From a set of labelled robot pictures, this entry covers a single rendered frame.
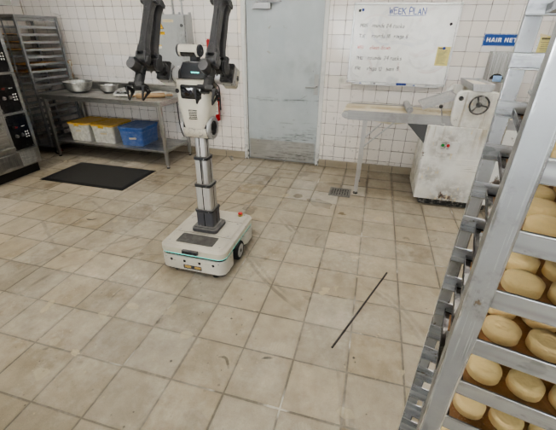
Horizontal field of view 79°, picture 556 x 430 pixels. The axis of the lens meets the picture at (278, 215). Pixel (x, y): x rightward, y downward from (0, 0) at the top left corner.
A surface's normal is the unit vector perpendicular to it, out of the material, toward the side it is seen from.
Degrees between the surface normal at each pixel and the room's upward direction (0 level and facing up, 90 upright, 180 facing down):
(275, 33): 90
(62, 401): 0
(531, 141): 90
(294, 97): 90
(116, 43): 90
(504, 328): 0
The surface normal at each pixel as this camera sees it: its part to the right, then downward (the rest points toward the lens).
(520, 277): 0.01, -0.88
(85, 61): -0.26, 0.44
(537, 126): -0.48, 0.40
